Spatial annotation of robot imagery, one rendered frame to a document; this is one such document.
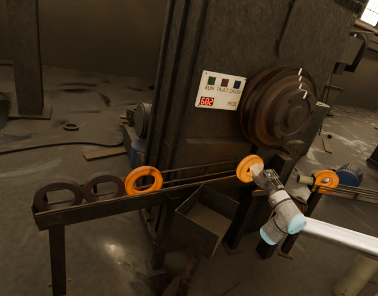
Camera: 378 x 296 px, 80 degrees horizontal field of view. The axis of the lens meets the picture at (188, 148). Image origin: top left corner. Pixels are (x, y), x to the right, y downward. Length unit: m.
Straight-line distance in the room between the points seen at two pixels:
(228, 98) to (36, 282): 1.45
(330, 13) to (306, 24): 0.17
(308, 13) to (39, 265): 2.06
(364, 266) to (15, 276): 2.06
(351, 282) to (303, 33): 1.59
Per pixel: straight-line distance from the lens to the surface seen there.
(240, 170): 1.18
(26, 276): 1.71
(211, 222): 1.16
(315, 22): 1.58
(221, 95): 1.23
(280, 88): 1.25
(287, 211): 1.07
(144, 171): 1.10
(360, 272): 1.97
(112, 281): 1.62
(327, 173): 1.77
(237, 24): 1.23
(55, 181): 1.08
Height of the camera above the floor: 1.36
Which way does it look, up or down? 25 degrees down
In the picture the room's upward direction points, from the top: 14 degrees clockwise
